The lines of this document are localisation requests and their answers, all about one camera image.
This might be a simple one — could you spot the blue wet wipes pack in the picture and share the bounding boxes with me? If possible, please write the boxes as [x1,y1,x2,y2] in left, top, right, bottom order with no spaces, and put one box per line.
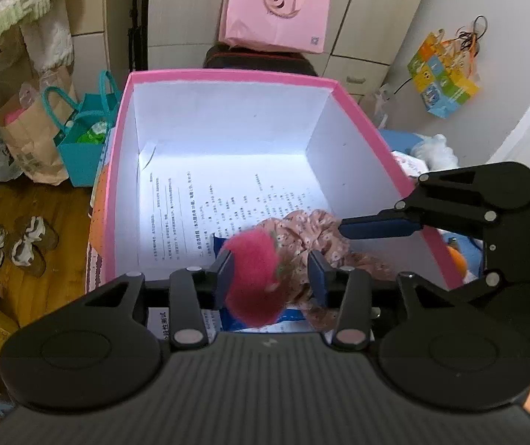
[208,233,315,333]

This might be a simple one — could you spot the pink strawberry plush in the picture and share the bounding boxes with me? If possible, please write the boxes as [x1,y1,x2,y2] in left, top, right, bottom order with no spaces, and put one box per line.
[217,228,296,330]

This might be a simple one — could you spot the orange plush fruit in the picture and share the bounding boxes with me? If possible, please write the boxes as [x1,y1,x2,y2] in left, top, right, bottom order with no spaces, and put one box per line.
[447,237,468,279]

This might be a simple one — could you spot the white mesh bath sponge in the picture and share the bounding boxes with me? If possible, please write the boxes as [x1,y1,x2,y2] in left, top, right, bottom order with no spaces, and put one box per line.
[411,133,459,171]

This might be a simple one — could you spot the pink cardboard box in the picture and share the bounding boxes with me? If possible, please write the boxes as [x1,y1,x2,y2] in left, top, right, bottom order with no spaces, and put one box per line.
[86,67,465,293]

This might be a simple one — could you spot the printed paper sheet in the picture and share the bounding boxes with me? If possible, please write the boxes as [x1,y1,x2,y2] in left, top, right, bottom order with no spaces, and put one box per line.
[139,146,330,272]

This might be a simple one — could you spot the white plastic bag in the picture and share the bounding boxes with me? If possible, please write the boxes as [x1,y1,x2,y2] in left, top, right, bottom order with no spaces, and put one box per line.
[371,83,396,129]

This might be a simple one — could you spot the colourful paper gift bag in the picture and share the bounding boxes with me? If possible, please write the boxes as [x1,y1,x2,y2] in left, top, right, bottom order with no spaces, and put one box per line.
[406,28,480,119]

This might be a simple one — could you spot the patterned slippers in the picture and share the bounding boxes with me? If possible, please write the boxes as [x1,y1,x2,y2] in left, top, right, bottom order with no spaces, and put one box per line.
[0,215,59,278]

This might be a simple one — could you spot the grey wooden wardrobe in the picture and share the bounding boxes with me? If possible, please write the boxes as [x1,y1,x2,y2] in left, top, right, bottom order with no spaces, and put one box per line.
[147,0,421,96]

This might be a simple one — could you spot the brown paper bag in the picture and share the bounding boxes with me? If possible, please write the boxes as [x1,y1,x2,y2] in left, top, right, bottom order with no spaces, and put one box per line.
[0,66,77,186]

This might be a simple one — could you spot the black suitcase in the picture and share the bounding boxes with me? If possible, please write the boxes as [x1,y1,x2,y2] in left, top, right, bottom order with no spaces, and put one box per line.
[203,43,317,76]

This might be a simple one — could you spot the pink tote bag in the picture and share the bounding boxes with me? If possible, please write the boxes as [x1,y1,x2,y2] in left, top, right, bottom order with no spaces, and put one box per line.
[218,0,330,54]

